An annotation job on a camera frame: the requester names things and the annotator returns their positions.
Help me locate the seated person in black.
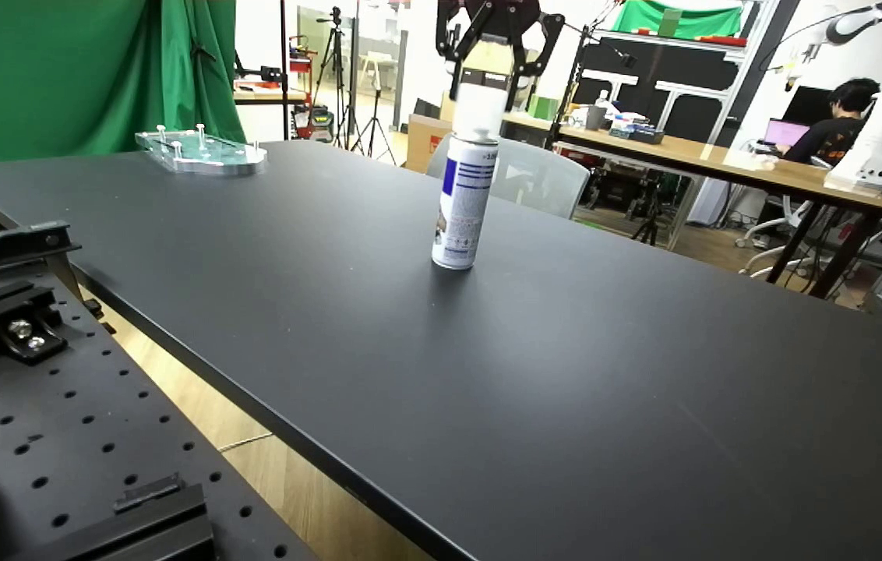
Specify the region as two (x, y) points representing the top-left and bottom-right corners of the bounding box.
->
(786, 77), (879, 166)

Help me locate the white blue spray can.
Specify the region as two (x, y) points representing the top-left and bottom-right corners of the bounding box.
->
(431, 128), (498, 273)

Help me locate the clear plastic tray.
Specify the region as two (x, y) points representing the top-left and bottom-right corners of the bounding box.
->
(133, 125), (264, 174)

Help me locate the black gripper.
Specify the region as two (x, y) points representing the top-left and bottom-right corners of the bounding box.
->
(432, 0), (569, 92)

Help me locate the grey office chair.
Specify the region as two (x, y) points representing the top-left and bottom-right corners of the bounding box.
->
(427, 135), (597, 222)

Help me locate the green backdrop curtain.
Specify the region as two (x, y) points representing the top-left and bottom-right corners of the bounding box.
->
(0, 0), (249, 249)

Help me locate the wooden desk with black legs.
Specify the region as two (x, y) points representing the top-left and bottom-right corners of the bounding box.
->
(501, 114), (882, 299)

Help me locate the black camera tripod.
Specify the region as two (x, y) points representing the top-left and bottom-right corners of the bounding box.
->
(315, 7), (395, 163)

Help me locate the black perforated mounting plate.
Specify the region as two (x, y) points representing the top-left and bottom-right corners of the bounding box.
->
(0, 225), (309, 561)

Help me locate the translucent plastic lid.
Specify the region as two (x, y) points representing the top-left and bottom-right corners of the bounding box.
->
(451, 85), (506, 142)

